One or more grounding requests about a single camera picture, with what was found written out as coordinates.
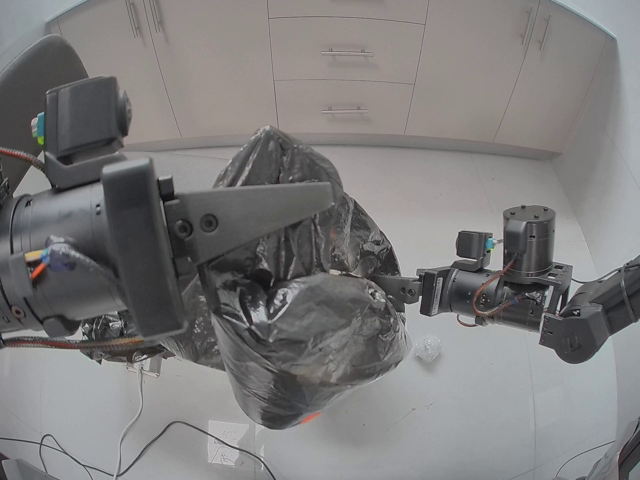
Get beige cabinet with drawers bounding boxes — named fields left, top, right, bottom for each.
left=45, top=0, right=621, bottom=161

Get black plastic bag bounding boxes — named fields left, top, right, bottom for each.
left=80, top=125, right=413, bottom=431

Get black cable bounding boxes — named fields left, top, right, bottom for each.
left=554, top=442, right=616, bottom=480
left=570, top=264, right=628, bottom=285
left=0, top=420, right=277, bottom=480

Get crumpled clear wrapper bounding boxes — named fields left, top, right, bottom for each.
left=412, top=333, right=444, bottom=364

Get white cable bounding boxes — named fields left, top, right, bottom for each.
left=114, top=368, right=147, bottom=480

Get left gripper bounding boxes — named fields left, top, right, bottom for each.
left=0, top=158, right=334, bottom=351

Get grey chair with white legs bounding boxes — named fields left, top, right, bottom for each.
left=0, top=33, right=236, bottom=194

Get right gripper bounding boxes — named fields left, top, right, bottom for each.
left=369, top=264, right=508, bottom=328

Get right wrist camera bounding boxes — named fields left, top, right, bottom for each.
left=450, top=229, right=496, bottom=273

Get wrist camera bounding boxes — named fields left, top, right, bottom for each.
left=450, top=229, right=496, bottom=273
left=32, top=75, right=134, bottom=192

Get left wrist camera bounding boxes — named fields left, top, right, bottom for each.
left=32, top=75, right=134, bottom=192

